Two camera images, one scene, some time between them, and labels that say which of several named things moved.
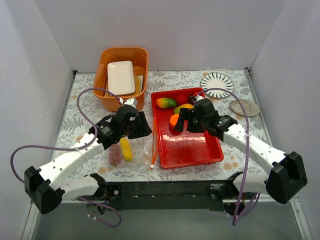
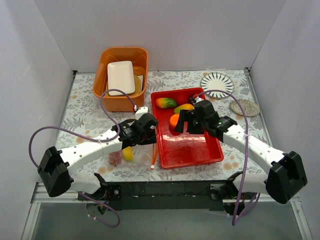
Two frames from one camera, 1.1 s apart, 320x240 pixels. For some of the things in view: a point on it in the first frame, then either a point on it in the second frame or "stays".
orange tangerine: x=173 y=119 stays
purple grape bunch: x=115 y=155 stays
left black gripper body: x=136 y=125 to x=149 y=125
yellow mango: x=126 y=149 stays
